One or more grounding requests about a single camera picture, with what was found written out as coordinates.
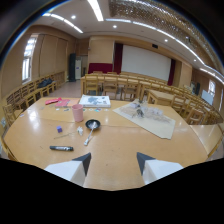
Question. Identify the thin metal stick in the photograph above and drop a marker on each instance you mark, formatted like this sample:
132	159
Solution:
64	135

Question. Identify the pink plastic cup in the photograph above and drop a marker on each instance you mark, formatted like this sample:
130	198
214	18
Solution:
78	113

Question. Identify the bright window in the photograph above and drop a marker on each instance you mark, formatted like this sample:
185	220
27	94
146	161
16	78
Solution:
28	60

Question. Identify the orange paper sheet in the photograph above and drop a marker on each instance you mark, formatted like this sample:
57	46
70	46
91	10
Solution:
73	102

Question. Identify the dark tall cabinet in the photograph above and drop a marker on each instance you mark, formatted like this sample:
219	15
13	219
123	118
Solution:
72	67

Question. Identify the white projection screen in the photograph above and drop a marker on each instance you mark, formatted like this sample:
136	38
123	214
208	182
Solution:
145	62

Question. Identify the long wooden desk row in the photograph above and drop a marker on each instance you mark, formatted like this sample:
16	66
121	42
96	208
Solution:
128	80

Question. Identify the dark bag on chairs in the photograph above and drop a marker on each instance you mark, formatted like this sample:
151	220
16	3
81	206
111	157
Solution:
45	83

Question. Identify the beige paper mat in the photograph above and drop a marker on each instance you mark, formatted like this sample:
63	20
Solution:
156	123

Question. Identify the small black frying pan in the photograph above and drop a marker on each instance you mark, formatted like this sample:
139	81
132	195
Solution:
92	126

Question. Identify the black marker pen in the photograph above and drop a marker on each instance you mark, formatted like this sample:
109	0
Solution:
61	148

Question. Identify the flower in clear wrap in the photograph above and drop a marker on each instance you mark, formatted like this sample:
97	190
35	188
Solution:
144	111

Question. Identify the small purple cube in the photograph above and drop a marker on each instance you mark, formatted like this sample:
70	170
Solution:
59	129

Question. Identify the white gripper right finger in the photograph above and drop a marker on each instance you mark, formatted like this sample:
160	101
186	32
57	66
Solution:
156	169

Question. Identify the red draped podium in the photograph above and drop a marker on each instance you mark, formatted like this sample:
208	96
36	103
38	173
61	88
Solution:
100	68

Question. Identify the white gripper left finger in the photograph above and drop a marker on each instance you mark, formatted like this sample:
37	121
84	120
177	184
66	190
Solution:
70	170

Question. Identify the dark red curtain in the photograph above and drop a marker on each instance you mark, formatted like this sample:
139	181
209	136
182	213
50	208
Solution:
117	58

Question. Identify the pink paper booklet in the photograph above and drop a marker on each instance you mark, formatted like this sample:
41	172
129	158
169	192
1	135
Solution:
62	103

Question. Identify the wooden chair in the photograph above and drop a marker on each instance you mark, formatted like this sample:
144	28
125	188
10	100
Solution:
110	86
92	84
9	115
130	88

